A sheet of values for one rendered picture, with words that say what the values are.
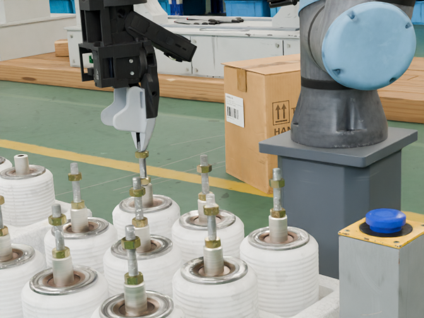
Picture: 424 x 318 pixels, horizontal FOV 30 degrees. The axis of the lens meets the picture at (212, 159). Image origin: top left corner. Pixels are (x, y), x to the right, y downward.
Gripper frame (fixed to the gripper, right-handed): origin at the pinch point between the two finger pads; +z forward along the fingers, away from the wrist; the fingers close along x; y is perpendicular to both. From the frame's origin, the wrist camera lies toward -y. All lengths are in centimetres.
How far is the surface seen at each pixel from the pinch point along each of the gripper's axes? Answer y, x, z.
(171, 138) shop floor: -67, -126, 35
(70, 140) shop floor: -40, -147, 35
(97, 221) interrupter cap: 9.3, 3.2, 9.1
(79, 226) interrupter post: 12.4, 4.6, 8.7
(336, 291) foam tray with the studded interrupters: -12.4, 26.3, 16.6
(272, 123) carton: -60, -57, 17
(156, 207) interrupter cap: 0.3, 2.9, 9.2
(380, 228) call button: -6.0, 41.3, 2.4
